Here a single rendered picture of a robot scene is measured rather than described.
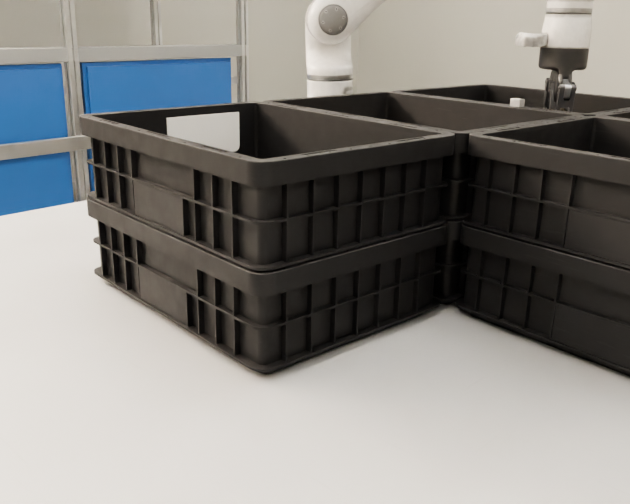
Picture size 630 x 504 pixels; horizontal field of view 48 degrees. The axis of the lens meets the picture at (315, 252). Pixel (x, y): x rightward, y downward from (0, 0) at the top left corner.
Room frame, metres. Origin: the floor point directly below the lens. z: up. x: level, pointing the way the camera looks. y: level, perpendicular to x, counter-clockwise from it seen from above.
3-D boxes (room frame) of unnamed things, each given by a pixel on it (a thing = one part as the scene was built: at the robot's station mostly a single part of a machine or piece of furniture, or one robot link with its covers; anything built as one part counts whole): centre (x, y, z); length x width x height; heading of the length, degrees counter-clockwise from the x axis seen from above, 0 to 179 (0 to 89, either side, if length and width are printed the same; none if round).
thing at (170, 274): (0.88, 0.07, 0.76); 0.40 x 0.30 x 0.12; 42
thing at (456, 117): (1.08, -0.15, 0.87); 0.40 x 0.30 x 0.11; 42
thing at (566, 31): (1.18, -0.38, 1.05); 0.11 x 0.09 x 0.06; 82
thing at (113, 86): (2.97, 0.64, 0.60); 0.72 x 0.03 x 0.56; 137
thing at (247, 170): (0.88, 0.07, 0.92); 0.40 x 0.30 x 0.02; 42
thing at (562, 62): (1.18, -0.39, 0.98); 0.08 x 0.08 x 0.09
